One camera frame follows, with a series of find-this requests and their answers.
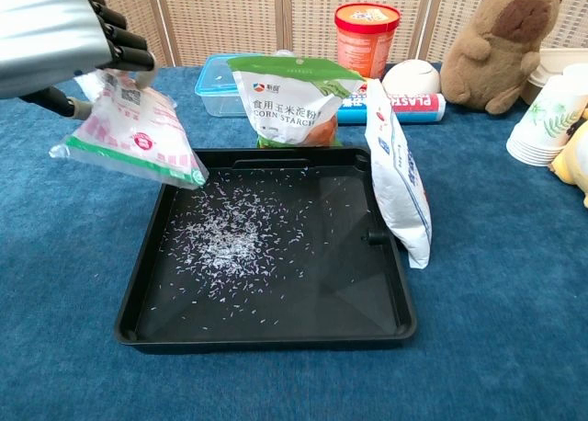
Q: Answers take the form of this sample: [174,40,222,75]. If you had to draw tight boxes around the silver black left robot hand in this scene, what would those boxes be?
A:
[0,0,157,119]

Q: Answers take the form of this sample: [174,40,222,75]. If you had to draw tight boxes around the black plastic tray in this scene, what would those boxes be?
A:
[113,147,418,354]

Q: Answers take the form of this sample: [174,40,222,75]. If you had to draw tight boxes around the woven rattan folding screen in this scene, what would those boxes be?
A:
[75,0,588,72]

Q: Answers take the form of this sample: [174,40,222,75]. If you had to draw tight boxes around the blue tablecloth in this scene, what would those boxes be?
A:
[0,62,588,421]

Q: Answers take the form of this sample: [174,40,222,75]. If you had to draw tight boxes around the beige paper bowl stack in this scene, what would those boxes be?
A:
[521,47,588,106]

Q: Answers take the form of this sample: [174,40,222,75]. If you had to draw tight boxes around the white bag with blue print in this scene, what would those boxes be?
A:
[364,78,433,270]

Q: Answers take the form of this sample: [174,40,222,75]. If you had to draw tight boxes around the white upturned bowl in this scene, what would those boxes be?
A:
[381,59,442,97]

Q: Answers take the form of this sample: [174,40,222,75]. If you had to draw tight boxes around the brown capybara plush toy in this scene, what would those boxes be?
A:
[439,0,566,116]

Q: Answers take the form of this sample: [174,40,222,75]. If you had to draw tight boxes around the clear container with blue lid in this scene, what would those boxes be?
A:
[194,53,267,118]

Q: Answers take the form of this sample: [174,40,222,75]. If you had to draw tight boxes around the orange tub with red lid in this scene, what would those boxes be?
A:
[334,3,401,80]

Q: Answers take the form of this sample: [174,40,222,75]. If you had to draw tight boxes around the stack of leaf-print paper cups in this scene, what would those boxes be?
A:
[505,74,588,167]

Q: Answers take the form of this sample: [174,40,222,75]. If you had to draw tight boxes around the green white corn starch bag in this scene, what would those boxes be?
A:
[226,55,367,149]

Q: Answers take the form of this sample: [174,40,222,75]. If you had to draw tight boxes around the clear pink-print MSG bag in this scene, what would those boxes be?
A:
[49,69,210,191]

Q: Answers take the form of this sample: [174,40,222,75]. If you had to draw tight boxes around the blue white plastic wrap roll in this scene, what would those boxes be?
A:
[337,81,447,126]

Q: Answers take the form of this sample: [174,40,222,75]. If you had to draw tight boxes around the yellow plush toy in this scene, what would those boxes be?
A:
[549,108,588,209]

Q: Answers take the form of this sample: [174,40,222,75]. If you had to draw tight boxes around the scattered white MSG crystals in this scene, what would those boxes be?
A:
[149,167,345,328]

